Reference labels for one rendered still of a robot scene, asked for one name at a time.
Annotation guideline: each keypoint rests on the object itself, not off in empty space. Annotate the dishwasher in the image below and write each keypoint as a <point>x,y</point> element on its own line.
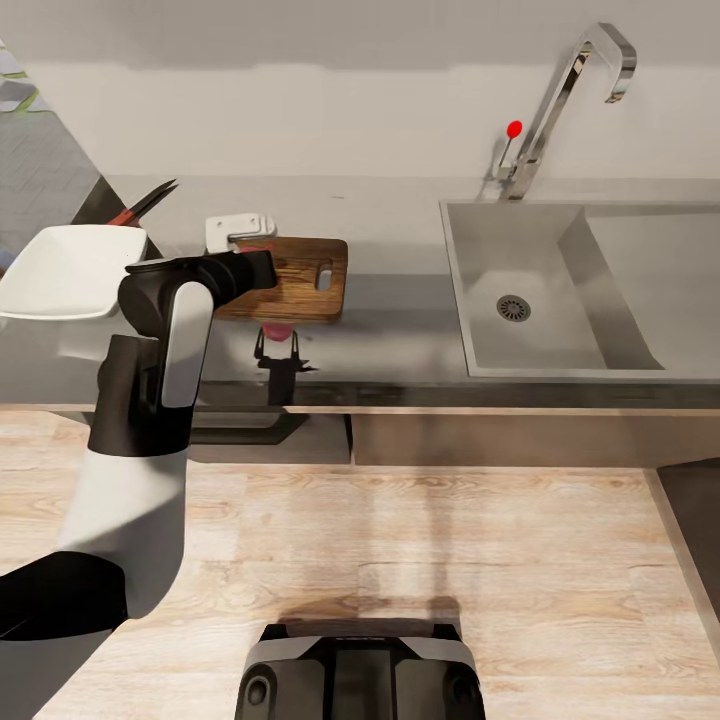
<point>263,438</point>

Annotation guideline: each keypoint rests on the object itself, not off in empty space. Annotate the bowl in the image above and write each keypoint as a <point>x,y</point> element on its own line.
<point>71,273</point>

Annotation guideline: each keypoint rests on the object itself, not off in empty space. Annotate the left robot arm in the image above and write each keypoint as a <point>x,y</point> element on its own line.
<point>122,541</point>

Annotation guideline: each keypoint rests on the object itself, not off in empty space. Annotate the fixed window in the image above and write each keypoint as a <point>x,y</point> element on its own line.
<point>45,175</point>

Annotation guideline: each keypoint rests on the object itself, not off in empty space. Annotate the cutting board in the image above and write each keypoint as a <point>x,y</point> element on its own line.
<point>296,262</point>

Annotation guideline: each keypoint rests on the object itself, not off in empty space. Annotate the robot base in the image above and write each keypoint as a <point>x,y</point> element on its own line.
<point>360,678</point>

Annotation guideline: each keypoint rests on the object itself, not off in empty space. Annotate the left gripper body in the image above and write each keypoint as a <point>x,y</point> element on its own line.
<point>248,270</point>

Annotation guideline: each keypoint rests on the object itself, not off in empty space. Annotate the drop in sink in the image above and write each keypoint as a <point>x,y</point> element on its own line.
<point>603,289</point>

